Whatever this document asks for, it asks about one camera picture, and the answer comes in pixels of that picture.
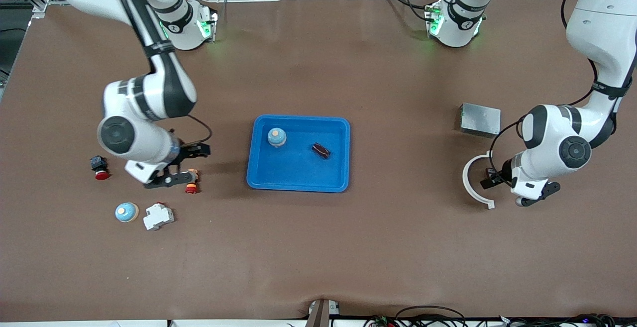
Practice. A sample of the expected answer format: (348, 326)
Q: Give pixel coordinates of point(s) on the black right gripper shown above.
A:
(189, 151)

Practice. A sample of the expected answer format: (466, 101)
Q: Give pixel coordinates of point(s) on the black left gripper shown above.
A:
(501, 173)

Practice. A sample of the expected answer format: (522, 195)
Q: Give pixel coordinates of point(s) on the blue dome bell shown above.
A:
(276, 137)
(126, 212)

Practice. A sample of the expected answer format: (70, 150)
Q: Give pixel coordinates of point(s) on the plain dark brown electrolytic capacitor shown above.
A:
(321, 151)

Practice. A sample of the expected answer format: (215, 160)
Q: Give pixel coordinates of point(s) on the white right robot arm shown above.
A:
(149, 98)

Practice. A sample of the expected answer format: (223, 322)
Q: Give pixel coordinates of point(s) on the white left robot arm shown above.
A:
(552, 138)

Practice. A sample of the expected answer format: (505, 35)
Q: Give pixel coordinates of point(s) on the blue plastic tray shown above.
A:
(298, 172)

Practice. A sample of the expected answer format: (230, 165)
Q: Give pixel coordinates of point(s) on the red yellow button orange body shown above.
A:
(192, 187)

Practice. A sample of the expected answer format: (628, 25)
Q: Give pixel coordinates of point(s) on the silver metal box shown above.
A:
(480, 120)

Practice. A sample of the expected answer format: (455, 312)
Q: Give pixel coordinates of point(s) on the white circuit breaker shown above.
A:
(158, 216)

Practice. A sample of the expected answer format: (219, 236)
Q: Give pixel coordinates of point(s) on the red emergency button blue body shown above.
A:
(99, 166)

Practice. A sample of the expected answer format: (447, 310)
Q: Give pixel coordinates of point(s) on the white curved plastic bracket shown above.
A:
(467, 182)

